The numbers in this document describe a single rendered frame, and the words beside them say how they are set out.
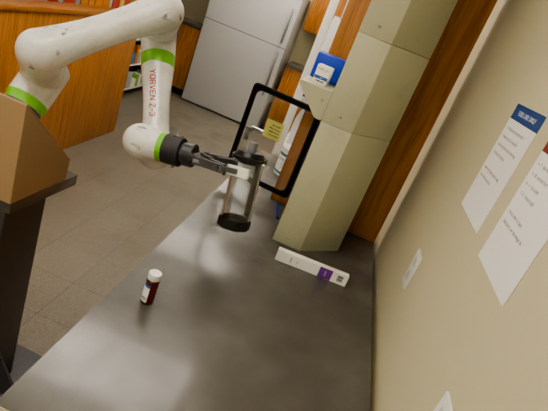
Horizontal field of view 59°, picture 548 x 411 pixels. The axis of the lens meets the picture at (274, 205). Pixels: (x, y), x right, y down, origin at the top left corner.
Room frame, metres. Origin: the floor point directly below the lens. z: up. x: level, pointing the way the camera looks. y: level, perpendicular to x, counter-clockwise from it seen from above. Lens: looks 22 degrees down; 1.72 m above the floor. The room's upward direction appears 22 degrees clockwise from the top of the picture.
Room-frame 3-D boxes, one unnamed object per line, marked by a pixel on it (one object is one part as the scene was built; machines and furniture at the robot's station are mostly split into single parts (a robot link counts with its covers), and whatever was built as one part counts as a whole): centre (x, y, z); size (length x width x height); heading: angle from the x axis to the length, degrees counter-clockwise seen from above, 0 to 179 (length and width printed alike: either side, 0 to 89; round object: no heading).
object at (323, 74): (1.73, 0.01, 1.54); 0.05 x 0.05 x 0.06; 81
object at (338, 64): (1.85, 0.00, 1.56); 0.10 x 0.10 x 0.09; 87
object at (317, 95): (1.78, 0.01, 1.46); 0.32 x 0.11 x 0.10; 177
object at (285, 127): (1.96, 0.11, 1.19); 0.30 x 0.01 x 0.40; 80
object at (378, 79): (1.77, -0.17, 1.33); 0.32 x 0.25 x 0.77; 177
